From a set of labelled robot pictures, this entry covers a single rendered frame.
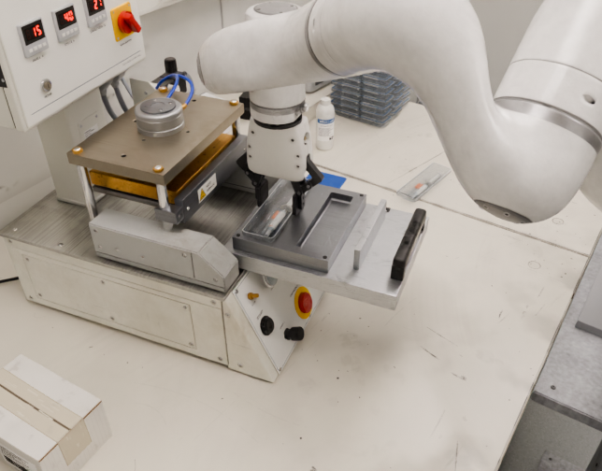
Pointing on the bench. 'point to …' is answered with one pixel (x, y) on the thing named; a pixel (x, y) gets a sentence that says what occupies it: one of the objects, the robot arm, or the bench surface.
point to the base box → (142, 307)
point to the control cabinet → (61, 73)
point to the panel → (276, 344)
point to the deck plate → (232, 209)
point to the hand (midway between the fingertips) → (279, 198)
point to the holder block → (310, 229)
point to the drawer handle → (408, 244)
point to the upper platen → (148, 194)
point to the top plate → (157, 135)
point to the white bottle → (324, 124)
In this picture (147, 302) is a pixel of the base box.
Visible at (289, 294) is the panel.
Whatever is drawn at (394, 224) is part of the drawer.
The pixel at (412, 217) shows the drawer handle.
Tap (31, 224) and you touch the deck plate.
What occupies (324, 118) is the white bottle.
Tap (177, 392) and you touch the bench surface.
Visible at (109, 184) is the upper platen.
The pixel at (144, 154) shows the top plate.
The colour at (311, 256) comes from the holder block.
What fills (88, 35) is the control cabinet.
